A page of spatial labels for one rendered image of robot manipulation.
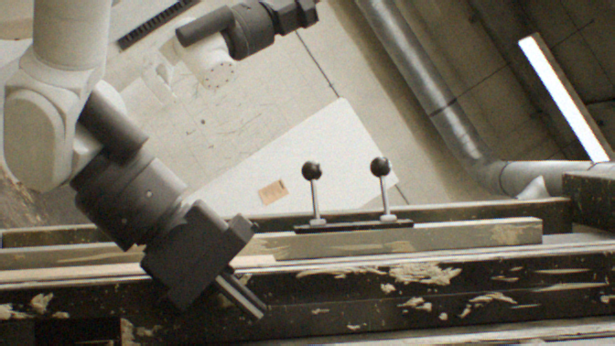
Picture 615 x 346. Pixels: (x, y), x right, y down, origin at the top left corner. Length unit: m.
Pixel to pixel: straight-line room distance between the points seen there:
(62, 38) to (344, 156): 4.44
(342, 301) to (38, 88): 0.37
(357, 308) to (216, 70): 0.65
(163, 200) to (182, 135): 8.72
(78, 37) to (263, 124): 8.79
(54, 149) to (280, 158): 4.36
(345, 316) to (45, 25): 0.42
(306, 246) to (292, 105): 8.10
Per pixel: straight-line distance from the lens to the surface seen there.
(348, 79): 9.68
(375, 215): 1.78
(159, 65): 1.56
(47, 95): 0.83
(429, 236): 1.56
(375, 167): 1.59
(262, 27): 1.54
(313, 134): 5.19
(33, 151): 0.87
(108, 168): 0.87
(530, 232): 1.60
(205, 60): 1.50
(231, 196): 5.18
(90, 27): 0.81
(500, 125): 9.97
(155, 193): 0.87
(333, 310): 0.96
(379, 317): 0.97
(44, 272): 1.44
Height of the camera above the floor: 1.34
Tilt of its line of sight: 3 degrees up
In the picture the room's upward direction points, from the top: 57 degrees clockwise
